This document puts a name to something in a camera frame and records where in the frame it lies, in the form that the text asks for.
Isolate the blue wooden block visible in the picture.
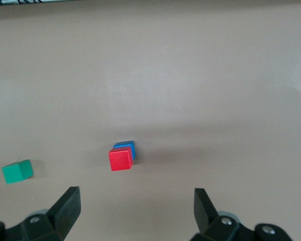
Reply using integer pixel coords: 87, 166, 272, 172
113, 140, 136, 161

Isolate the red wooden block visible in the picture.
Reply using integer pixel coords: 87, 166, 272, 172
108, 147, 133, 172

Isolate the green wooden block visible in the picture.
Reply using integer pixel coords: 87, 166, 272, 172
2, 159, 34, 184

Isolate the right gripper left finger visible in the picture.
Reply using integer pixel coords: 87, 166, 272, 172
0, 186, 81, 241

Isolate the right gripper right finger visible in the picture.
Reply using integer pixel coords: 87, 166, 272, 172
190, 188, 292, 241

